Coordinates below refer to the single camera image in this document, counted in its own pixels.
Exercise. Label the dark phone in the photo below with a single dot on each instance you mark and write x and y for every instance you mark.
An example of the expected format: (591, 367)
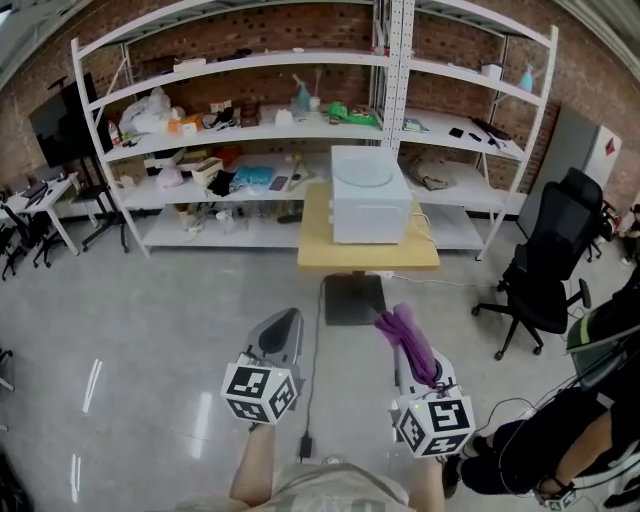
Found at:
(279, 183)

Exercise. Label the wooden table with black base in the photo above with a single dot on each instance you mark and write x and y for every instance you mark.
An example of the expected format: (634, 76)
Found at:
(350, 256)

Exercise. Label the white plastic bag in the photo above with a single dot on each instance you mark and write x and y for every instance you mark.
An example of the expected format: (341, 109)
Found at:
(145, 112)

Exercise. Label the black phone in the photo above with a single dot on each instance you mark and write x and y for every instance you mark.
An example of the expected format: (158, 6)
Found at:
(456, 133)

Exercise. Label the black office chair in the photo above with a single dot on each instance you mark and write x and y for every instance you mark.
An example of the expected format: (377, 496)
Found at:
(550, 280)

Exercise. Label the glass microwave turntable plate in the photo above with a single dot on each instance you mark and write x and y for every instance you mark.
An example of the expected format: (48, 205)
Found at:
(362, 167)

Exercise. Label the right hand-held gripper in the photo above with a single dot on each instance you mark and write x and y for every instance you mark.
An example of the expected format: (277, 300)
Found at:
(440, 425)

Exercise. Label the flat white box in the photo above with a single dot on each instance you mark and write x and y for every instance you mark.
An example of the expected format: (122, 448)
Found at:
(190, 65)

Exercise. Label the green booklet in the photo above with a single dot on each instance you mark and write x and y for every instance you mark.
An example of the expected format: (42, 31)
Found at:
(415, 125)

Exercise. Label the teal cloth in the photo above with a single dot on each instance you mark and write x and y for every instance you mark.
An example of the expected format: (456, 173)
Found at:
(254, 176)

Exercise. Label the green plastic item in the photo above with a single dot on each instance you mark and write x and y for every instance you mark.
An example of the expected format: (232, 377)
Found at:
(350, 114)

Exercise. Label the black swivel chair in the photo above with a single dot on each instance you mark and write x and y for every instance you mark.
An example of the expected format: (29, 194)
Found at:
(30, 235)

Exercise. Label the pink bundle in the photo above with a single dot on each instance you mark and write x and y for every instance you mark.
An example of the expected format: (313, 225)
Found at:
(170, 179)

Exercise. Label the wide white shelving unit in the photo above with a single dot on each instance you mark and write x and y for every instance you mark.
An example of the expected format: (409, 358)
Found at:
(250, 135)

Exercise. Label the person's beige shirt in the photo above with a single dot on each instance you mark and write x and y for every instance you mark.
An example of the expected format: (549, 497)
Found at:
(330, 492)

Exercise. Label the white microwave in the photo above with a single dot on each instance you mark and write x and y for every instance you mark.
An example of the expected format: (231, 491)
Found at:
(370, 212)

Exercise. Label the white desk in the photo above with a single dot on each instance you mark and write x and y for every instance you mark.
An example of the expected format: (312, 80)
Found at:
(35, 197)

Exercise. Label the beige cloth bag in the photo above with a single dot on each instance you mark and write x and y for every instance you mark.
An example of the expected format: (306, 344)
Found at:
(430, 172)

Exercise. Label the black headphones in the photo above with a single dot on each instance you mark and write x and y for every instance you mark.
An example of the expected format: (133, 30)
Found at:
(220, 119)

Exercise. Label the small white container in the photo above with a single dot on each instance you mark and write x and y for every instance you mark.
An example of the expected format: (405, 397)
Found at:
(283, 118)

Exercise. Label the person's right forearm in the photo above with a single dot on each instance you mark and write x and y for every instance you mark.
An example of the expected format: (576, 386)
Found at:
(425, 482)

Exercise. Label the black power adapter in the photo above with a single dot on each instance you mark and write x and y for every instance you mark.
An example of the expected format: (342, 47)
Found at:
(306, 446)

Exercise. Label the person's left forearm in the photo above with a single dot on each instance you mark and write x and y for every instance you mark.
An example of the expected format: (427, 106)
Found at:
(255, 465)

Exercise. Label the purple cloth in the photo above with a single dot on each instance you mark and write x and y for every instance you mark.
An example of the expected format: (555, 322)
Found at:
(407, 340)

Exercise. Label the long black case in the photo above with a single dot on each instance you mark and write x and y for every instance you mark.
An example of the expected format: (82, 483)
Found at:
(490, 128)

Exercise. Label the plastic bottle with red label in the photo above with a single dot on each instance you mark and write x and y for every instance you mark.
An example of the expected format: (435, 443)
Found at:
(114, 134)

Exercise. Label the narrow white shelving unit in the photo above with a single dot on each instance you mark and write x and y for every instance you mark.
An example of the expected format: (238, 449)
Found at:
(450, 145)

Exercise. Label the grey cabinet with red sign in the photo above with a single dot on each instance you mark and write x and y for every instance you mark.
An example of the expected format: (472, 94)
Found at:
(575, 155)

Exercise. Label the orange box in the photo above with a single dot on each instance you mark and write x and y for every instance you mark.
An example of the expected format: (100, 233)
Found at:
(185, 125)

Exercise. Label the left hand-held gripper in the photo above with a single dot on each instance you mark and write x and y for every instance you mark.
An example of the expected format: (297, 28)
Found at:
(260, 390)

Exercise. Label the cream basket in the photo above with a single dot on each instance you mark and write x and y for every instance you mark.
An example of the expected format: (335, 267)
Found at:
(207, 170)

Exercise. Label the brown box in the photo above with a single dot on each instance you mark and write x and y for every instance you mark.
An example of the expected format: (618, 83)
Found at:
(249, 115)

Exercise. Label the black television on stand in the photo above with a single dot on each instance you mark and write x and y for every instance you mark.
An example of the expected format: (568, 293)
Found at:
(65, 130)

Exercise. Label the black cloth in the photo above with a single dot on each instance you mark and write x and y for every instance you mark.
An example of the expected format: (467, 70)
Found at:
(222, 183)

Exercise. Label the teal spray bottle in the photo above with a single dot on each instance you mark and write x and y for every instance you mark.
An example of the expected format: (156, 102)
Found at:
(526, 79)
(302, 100)

